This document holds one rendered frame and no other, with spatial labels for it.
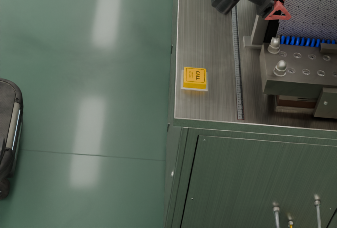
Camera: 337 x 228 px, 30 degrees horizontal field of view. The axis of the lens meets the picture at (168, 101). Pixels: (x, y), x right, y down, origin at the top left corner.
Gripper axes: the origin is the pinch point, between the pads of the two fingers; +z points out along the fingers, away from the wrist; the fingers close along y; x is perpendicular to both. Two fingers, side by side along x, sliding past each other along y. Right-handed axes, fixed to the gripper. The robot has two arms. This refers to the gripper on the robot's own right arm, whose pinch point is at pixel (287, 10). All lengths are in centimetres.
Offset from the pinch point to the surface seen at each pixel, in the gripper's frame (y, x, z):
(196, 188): 26, -61, 9
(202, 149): 25.8, -42.1, -1.7
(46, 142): -31, -138, -22
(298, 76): 17.8, -7.0, 7.8
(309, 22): 0.3, 0.2, 8.3
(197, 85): 13.5, -30.0, -11.7
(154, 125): -46, -116, 21
